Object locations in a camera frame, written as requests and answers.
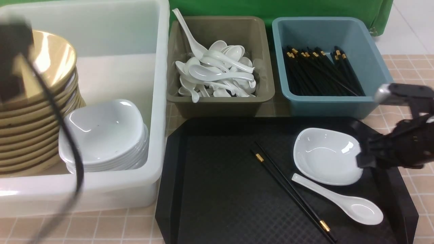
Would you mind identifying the pile of white spoons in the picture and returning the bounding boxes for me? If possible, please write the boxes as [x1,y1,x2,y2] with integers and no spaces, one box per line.
[172,9,256,103]

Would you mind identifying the green cloth backdrop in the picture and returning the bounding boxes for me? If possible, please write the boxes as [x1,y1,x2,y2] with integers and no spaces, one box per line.
[0,0,394,37]

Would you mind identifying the black chopstick gold band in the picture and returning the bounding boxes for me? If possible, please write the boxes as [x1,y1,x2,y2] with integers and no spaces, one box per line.
[250,149,335,244]

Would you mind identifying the olive-brown plastic bin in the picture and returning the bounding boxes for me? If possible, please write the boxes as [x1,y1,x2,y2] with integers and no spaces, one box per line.
[167,16,275,119]

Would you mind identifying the white ceramic soup spoon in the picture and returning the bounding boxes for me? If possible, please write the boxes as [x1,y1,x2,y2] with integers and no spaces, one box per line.
[292,173,384,225]

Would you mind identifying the white square dish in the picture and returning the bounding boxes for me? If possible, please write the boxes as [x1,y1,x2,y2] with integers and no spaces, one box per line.
[293,128,363,186]

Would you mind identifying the tan noodle bowl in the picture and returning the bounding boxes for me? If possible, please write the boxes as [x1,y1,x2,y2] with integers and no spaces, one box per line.
[13,30,77,101]

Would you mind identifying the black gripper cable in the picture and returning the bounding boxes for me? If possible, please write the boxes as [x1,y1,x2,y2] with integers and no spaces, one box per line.
[20,54,85,244]

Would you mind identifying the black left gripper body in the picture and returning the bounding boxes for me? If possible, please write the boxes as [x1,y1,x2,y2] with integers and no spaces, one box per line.
[0,19,34,103]

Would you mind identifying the blue plastic bin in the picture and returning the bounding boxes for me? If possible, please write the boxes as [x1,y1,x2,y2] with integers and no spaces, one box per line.
[272,17,394,119]

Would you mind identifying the stack of tan bowls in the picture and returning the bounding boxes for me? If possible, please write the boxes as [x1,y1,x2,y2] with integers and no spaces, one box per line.
[0,68,86,178]

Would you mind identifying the black serving tray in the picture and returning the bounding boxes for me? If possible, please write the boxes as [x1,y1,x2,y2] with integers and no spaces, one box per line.
[155,117,419,244]

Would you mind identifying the stack of white dishes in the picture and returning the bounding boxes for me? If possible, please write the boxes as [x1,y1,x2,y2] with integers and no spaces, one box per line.
[64,99,149,172]

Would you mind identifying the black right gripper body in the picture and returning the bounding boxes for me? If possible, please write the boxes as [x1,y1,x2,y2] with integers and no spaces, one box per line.
[356,83,434,169]

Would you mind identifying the pile of black chopsticks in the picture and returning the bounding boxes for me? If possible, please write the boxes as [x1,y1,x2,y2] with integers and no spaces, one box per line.
[282,46,366,96]

